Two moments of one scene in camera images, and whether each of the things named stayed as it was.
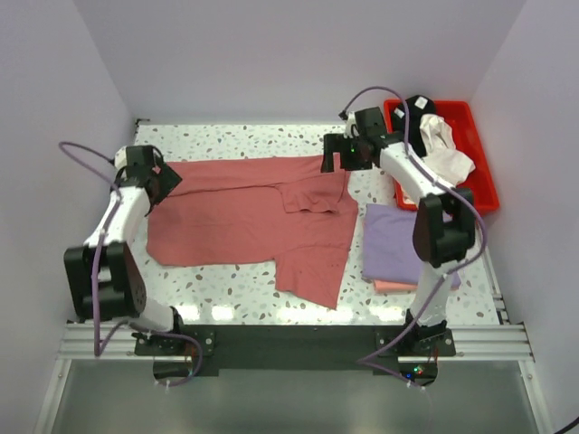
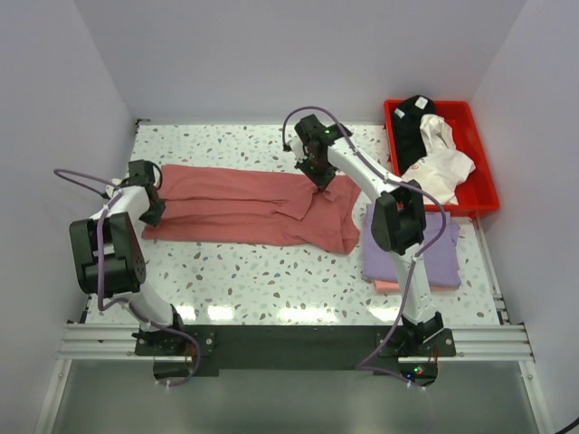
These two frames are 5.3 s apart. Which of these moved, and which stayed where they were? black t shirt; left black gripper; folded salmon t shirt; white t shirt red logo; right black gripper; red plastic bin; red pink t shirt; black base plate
Moved: left black gripper; red pink t shirt; right black gripper
Stayed: black base plate; folded salmon t shirt; black t shirt; white t shirt red logo; red plastic bin
